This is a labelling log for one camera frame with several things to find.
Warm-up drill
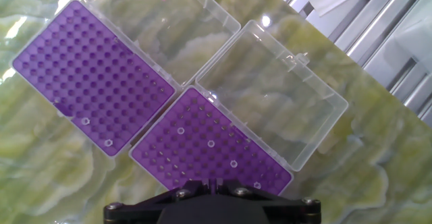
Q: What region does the green marble pattern mat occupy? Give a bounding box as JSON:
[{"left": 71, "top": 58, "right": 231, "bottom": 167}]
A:
[{"left": 0, "top": 0, "right": 432, "bottom": 224}]

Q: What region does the purple pipette tip box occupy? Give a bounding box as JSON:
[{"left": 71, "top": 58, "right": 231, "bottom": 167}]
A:
[
  {"left": 11, "top": 0, "right": 242, "bottom": 158},
  {"left": 128, "top": 20, "right": 349, "bottom": 198}
]

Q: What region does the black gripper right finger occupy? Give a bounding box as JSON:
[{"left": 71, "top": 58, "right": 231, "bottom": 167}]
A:
[{"left": 215, "top": 179, "right": 322, "bottom": 224}]

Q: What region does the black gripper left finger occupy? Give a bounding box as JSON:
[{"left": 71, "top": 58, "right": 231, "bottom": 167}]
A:
[{"left": 103, "top": 179, "right": 213, "bottom": 224}]

